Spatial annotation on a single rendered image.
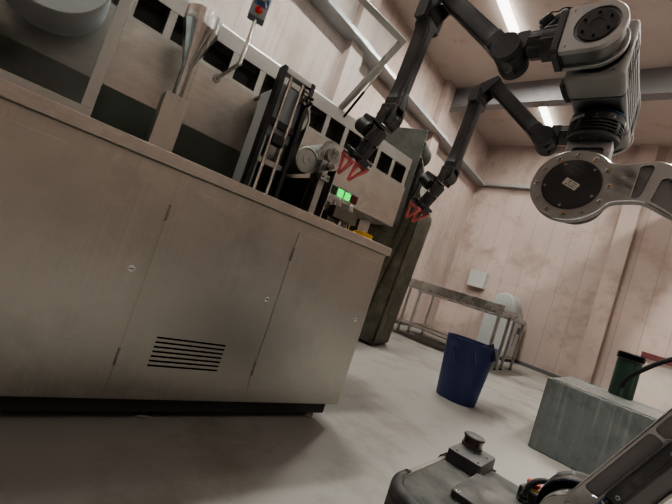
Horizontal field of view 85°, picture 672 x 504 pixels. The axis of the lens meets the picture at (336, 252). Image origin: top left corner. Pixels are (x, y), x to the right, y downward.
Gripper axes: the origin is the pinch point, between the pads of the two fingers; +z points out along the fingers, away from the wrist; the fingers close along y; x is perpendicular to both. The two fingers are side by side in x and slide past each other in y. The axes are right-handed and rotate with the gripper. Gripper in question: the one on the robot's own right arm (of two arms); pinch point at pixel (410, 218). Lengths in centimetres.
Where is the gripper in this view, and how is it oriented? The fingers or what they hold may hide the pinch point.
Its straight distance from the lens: 171.7
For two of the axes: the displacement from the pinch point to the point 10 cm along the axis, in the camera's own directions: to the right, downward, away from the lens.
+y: -6.2, -2.4, -7.4
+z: -6.3, 7.2, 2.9
